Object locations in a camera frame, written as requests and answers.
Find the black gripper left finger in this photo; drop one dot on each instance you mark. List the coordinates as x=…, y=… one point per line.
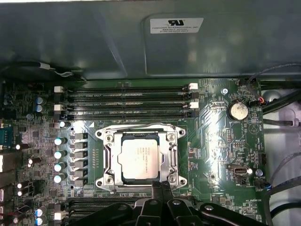
x=150, y=212

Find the white certification sticker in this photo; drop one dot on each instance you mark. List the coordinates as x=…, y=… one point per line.
x=176, y=26

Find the silver CPU chip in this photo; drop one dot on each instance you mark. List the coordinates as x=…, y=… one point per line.
x=138, y=160

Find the black PC case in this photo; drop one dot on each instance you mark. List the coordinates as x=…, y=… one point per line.
x=70, y=35

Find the internal USB port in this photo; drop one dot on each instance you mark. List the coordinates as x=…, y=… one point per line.
x=238, y=170

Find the green motherboard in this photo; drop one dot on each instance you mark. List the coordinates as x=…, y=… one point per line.
x=207, y=141

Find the CPU socket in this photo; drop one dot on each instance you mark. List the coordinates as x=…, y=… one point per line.
x=102, y=135

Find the thin metal locking lever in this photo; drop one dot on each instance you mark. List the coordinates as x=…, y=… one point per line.
x=141, y=126
x=131, y=186

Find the silver coin cell battery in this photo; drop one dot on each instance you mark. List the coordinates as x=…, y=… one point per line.
x=237, y=110

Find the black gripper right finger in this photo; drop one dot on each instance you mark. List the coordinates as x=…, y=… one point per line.
x=181, y=214

